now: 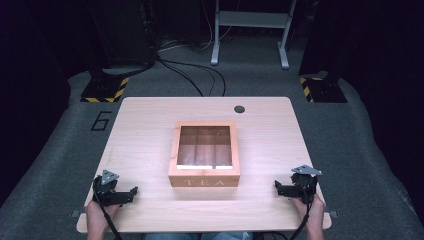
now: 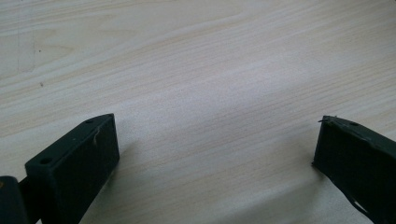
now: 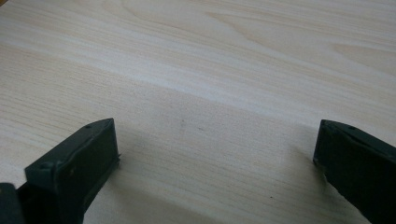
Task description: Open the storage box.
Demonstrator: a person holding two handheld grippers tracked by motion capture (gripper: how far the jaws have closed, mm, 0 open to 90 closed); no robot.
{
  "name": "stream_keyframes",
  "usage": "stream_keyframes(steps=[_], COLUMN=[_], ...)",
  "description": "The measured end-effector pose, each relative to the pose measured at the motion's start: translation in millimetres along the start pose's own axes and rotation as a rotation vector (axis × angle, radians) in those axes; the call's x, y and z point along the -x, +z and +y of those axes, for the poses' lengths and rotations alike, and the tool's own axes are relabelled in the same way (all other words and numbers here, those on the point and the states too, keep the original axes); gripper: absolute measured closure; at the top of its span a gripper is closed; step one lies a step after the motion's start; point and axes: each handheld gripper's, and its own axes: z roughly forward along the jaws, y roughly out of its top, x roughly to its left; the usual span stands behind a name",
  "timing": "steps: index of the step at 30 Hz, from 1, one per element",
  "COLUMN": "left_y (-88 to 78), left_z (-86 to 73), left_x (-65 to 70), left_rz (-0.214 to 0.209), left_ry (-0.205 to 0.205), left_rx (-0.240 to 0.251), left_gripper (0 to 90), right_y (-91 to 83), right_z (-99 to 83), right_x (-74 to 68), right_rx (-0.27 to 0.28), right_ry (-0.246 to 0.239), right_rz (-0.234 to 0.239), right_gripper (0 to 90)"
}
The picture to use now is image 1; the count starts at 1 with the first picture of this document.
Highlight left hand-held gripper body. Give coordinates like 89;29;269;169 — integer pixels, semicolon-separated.
92;169;132;207

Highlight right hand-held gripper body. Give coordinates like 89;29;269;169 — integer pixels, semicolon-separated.
288;164;323;205

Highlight wooden tea box glass lid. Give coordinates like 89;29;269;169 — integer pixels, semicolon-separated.
167;120;241;189

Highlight person's right hand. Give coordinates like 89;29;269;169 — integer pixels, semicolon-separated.
287;193;326;231

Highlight person's left hand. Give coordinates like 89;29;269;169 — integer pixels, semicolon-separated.
85;199;122;233

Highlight person's blue jeans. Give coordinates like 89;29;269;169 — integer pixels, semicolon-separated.
144;231;254;240

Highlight black stand base hazard stripes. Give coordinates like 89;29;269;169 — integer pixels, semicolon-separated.
80;68;130;104
298;70;348;104

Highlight black stand column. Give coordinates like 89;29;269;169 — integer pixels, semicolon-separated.
298;0;354;78

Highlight white metal stand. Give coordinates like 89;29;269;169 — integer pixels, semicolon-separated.
210;0;298;70

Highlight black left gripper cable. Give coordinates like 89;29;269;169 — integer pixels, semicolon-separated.
92;175;124;240

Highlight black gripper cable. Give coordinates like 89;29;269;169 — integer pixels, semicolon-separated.
92;175;124;240
289;176;315;240

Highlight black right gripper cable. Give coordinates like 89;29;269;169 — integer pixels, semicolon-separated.
289;176;315;240

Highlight black floor cable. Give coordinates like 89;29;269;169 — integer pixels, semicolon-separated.
156;57;205;98
158;58;228;98

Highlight white floor cable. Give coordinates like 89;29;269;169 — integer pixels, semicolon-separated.
157;0;242;53

